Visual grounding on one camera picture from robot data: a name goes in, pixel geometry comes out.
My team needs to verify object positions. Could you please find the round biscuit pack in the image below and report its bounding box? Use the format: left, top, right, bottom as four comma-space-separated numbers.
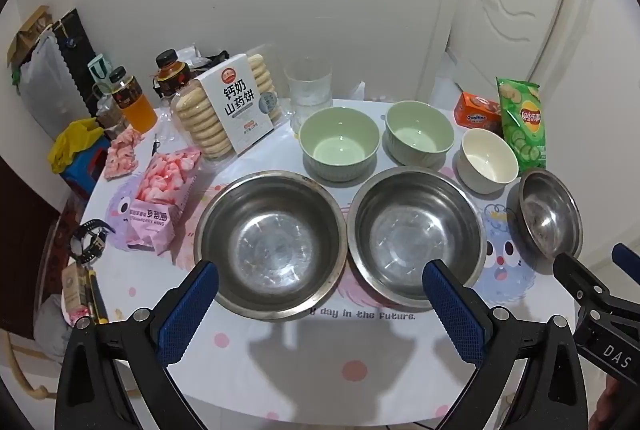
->
170, 53, 283, 163

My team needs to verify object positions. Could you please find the blue plastic stool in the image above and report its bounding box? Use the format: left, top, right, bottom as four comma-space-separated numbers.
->
60, 137, 111, 195

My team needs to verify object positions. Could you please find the beige wooden chair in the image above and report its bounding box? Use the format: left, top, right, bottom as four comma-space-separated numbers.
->
0, 335, 56, 411

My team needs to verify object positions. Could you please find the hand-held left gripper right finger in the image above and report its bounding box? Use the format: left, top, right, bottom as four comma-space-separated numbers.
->
422, 260, 588, 430

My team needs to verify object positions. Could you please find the yellow cloth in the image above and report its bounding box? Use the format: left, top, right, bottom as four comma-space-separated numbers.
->
47, 118, 103, 174

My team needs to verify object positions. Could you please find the black gift bag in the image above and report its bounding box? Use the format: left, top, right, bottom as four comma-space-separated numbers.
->
54, 8, 98, 111

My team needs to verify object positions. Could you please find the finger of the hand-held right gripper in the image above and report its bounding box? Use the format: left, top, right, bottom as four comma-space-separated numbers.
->
552, 252, 640, 328
612, 244, 640, 281

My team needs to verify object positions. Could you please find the green ribbed bowl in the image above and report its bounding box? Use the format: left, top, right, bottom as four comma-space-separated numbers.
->
299, 106, 381, 182
382, 100, 455, 168

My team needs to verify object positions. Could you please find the dark drink bottle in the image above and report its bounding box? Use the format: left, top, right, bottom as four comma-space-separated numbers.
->
152, 50, 193, 98

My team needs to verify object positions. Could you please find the cream ceramic bowl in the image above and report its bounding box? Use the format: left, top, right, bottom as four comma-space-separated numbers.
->
457, 129, 520, 195

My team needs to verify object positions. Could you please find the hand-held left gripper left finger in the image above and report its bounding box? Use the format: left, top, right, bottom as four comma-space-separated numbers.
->
55, 260, 221, 430

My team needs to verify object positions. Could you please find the translucent white bag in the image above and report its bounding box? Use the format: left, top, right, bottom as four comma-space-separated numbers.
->
17, 32, 76, 128

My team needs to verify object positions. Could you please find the orange cookie box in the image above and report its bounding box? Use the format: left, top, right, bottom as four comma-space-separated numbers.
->
453, 92, 503, 133

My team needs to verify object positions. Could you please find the small pink snack packet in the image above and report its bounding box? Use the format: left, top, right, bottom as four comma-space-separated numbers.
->
102, 126, 146, 181

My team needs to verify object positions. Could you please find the brown paper bag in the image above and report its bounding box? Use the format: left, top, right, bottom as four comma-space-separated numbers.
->
6, 7, 53, 60

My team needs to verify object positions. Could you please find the clear glass cup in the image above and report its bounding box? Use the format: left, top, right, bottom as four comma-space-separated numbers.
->
284, 57, 335, 135

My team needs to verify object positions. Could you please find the small brown box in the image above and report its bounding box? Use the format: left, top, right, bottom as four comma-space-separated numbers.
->
61, 262, 93, 311

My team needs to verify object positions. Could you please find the large stainless steel bowl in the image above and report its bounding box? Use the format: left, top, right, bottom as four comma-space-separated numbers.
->
346, 167, 488, 301
194, 171, 348, 321

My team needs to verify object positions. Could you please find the green white carton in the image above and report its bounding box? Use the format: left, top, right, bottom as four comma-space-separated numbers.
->
87, 54, 113, 85

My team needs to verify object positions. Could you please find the green potato chips bag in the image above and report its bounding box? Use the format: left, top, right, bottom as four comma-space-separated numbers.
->
496, 77, 547, 175

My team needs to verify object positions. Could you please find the large pink snack bag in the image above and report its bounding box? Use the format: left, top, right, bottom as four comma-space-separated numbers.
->
116, 146, 203, 255

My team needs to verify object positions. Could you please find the black wrist watch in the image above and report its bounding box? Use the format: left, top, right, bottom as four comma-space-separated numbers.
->
70, 219, 116, 261

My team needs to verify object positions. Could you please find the small stainless steel bowl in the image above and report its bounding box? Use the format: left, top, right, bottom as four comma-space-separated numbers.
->
517, 169, 585, 261

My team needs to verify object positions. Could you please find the yellow tool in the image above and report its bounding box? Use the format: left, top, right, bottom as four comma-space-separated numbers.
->
85, 267, 108, 323

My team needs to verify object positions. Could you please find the grey cloth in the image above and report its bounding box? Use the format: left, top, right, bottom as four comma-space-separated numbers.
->
35, 295, 71, 356

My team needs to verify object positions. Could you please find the orange juice bottle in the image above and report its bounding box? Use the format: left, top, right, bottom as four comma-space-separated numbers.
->
109, 66, 158, 134

